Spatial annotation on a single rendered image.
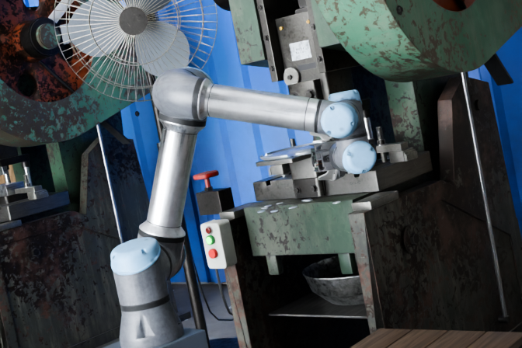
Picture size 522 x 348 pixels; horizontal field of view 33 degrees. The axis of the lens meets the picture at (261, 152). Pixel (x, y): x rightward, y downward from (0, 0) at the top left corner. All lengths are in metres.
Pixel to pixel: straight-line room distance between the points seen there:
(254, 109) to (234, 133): 2.47
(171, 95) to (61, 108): 1.64
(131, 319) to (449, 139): 1.15
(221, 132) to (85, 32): 1.37
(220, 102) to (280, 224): 0.66
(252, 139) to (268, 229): 1.77
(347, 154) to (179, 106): 0.40
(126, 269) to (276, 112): 0.50
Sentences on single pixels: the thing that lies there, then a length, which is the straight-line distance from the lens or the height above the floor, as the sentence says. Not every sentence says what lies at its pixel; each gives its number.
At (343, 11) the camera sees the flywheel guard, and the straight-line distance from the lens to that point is 2.18.
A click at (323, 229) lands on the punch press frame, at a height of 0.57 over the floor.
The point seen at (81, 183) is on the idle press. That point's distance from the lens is 3.94.
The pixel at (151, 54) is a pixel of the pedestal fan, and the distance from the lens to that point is 3.27.
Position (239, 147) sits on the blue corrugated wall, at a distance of 4.42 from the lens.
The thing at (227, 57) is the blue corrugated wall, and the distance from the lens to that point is 4.39.
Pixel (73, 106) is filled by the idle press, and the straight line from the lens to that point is 3.65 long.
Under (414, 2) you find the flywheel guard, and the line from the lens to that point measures 2.23.
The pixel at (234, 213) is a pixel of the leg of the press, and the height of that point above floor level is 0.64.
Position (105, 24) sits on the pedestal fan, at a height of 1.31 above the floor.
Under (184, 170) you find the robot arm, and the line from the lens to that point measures 2.17.
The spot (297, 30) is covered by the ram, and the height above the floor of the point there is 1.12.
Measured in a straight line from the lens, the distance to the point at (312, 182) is 2.52.
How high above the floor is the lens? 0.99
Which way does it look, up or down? 4 degrees down
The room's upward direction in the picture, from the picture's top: 11 degrees counter-clockwise
